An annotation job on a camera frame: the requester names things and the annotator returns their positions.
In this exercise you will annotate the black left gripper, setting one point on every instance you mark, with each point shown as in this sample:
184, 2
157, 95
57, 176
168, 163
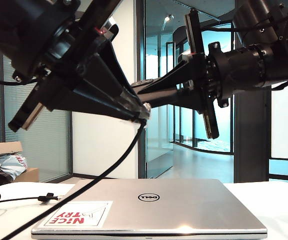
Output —
46, 95

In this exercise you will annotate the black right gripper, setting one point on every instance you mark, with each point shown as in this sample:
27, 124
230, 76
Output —
219, 80

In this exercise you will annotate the black smartphone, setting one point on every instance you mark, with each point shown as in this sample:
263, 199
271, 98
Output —
141, 83

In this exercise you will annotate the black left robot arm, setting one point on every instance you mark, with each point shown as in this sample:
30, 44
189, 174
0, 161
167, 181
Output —
14, 30

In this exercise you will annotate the frosted glass door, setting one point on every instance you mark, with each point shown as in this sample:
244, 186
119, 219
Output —
159, 150

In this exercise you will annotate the round ceiling spotlight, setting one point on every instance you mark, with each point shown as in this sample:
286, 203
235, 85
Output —
167, 18

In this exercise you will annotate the flat brown cardboard box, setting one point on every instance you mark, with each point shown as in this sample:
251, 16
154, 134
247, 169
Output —
6, 148

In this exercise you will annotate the large brown cardboard box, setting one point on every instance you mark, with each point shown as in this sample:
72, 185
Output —
30, 175

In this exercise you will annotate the grey plastic mailing bag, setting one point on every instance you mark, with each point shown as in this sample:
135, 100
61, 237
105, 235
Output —
6, 165

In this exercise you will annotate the silver Dell laptop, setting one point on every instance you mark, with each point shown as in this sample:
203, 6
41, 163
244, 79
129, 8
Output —
184, 212

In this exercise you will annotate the white Nice Try sticker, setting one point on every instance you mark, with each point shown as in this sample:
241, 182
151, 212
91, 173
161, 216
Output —
79, 217

